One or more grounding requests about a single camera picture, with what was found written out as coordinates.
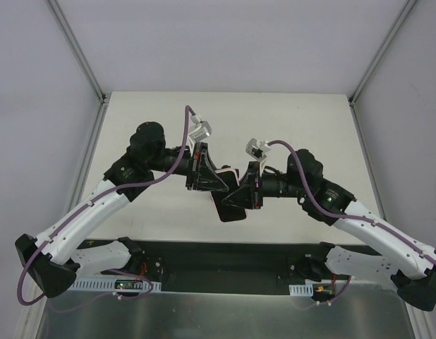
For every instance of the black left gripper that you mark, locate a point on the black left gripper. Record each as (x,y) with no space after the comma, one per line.
(195,167)

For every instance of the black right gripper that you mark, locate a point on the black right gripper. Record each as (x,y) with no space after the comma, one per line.
(255,185)

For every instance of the phone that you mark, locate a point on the phone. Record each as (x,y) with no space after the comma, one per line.
(227,212)

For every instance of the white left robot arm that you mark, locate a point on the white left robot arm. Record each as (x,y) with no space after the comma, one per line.
(52,258)

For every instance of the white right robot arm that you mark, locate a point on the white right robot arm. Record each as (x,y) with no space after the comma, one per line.
(401,263)

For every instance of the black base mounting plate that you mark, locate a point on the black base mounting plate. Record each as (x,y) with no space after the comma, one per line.
(225,268)

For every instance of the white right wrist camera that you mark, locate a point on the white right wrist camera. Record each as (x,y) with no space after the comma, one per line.
(258,150)

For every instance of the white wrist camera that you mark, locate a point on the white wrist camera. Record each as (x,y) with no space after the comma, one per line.
(258,150)
(199,130)

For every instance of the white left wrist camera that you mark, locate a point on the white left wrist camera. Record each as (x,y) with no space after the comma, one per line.
(199,130)

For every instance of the white right cable duct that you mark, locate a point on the white right cable duct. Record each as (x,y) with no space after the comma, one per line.
(304,290)

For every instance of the white cable duct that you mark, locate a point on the white cable duct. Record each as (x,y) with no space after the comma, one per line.
(304,290)
(114,285)

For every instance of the white left cable duct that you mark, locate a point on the white left cable duct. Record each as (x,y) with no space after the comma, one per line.
(114,285)

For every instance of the aluminium frame post right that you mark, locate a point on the aluminium frame post right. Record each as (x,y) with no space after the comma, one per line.
(403,15)

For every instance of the aluminium frame post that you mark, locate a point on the aluminium frame post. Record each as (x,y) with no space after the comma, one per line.
(403,15)
(75,48)

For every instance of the aluminium frame post left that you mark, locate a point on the aluminium frame post left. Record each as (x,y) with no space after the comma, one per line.
(75,48)

